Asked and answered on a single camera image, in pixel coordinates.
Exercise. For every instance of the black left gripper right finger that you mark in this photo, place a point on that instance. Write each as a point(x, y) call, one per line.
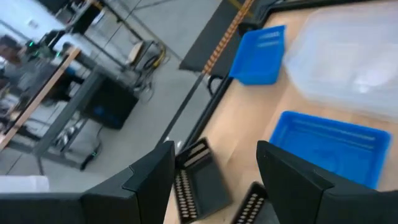
point(295, 193)

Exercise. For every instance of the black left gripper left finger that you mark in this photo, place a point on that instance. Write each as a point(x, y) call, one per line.
point(140, 193)

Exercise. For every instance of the blue plastic slotted basket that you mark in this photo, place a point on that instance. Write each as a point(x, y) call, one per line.
point(258, 59)
point(335, 149)

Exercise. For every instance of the black plastic slotted basket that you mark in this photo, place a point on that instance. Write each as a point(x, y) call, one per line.
point(205, 186)
point(252, 205)

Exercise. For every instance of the black computer case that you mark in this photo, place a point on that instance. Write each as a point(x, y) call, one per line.
point(112, 105)

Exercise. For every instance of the desk with wooden edge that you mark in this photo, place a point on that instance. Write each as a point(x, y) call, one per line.
point(40, 96)

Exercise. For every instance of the clear plastic storage bin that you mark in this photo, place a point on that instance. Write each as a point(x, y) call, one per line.
point(342, 62)

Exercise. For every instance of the black floor mat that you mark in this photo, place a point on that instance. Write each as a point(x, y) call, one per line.
point(205, 46)

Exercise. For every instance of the person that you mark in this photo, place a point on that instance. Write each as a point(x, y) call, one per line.
point(9, 53)

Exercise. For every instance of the black metal table frame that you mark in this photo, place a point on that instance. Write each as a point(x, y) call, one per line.
point(208, 112)

